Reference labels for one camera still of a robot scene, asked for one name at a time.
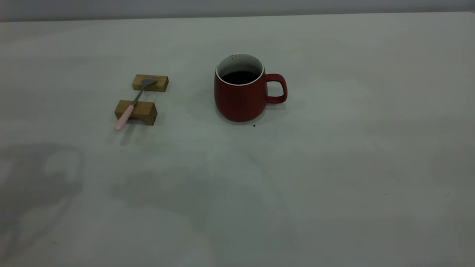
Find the red ceramic mug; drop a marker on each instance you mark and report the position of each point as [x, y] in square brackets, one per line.
[239, 104]

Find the dark coffee liquid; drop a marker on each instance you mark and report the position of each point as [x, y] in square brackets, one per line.
[240, 77]

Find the flat rectangular wooden block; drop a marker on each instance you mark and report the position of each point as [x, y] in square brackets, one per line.
[159, 85]

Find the arched wooden block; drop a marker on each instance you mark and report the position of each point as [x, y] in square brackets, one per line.
[146, 111]

